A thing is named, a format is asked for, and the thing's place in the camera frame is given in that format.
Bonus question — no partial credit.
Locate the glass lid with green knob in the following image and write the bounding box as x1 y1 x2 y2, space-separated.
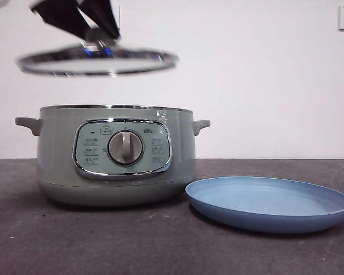
15 26 180 78

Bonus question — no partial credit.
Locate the pale green electric steamer pot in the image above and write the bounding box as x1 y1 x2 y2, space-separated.
14 104 211 207

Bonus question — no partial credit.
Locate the blue round plate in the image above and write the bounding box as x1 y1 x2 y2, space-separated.
185 176 344 234

